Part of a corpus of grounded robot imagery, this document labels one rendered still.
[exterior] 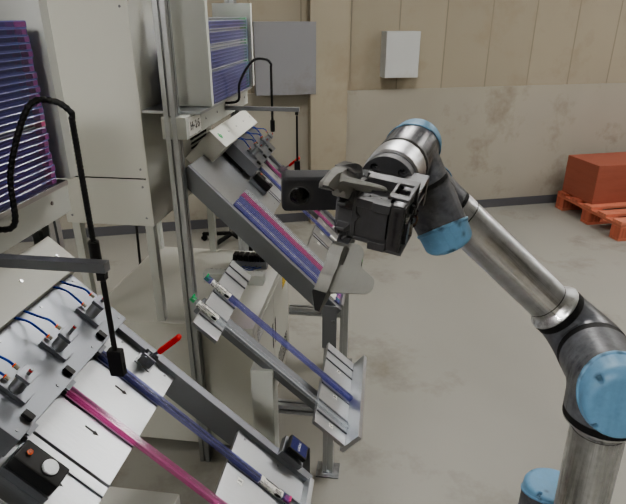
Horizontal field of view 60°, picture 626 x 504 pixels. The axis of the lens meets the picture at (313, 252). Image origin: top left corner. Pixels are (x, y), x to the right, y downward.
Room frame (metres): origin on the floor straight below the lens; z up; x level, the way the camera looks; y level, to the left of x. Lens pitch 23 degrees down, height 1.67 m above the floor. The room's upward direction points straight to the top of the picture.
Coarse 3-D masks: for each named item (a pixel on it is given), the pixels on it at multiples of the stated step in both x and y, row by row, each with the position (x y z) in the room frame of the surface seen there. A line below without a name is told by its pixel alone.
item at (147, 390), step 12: (132, 384) 0.86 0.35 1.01; (144, 384) 0.87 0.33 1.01; (156, 396) 0.86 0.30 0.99; (168, 408) 0.85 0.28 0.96; (180, 420) 0.85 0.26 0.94; (192, 420) 0.86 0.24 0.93; (204, 432) 0.85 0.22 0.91; (216, 444) 0.84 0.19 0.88; (228, 456) 0.84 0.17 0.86; (240, 468) 0.84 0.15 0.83; (252, 468) 0.84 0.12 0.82
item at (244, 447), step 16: (240, 432) 0.92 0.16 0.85; (240, 448) 0.88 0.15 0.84; (256, 448) 0.91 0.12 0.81; (224, 464) 0.83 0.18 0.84; (256, 464) 0.87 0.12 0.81; (272, 464) 0.90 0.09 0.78; (224, 480) 0.79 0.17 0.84; (240, 480) 0.81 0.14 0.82; (272, 480) 0.86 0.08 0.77; (288, 480) 0.88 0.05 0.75; (224, 496) 0.76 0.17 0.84; (240, 496) 0.78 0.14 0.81; (256, 496) 0.80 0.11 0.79; (272, 496) 0.82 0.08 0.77
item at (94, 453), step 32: (128, 352) 0.93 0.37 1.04; (96, 384) 0.82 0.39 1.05; (128, 384) 0.86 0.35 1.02; (160, 384) 0.91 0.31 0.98; (64, 416) 0.72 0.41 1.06; (128, 416) 0.80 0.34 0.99; (64, 448) 0.67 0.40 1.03; (96, 448) 0.70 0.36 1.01; (128, 448) 0.74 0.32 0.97; (0, 480) 0.58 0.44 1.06; (64, 480) 0.63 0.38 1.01; (96, 480) 0.65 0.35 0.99
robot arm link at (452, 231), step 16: (448, 176) 0.75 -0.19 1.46; (432, 192) 0.72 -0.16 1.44; (448, 192) 0.73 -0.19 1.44; (432, 208) 0.72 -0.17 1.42; (448, 208) 0.73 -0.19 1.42; (416, 224) 0.74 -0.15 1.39; (432, 224) 0.72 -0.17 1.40; (448, 224) 0.72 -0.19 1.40; (464, 224) 0.73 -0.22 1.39; (432, 240) 0.73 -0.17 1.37; (448, 240) 0.72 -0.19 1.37; (464, 240) 0.73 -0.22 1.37
